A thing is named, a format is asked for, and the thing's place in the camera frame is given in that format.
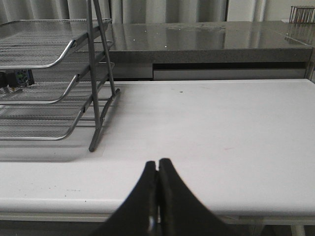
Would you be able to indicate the red push button switch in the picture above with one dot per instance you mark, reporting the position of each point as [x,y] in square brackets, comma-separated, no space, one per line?
[16,78]

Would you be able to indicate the grey stone counter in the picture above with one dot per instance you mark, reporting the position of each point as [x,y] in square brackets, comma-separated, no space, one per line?
[212,51]

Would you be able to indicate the white table leg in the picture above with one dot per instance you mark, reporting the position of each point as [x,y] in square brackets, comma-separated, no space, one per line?
[298,230]

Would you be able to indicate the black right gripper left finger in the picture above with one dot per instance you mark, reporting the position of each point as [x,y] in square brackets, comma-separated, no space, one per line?
[138,214]

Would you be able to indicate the small wire rack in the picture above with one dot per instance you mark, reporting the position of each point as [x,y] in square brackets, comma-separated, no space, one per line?
[302,14]

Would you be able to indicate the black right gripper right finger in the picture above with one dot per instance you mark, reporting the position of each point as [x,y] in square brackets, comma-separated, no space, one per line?
[181,213]

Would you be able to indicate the silver metal rack frame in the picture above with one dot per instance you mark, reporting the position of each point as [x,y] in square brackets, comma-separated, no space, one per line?
[99,115]

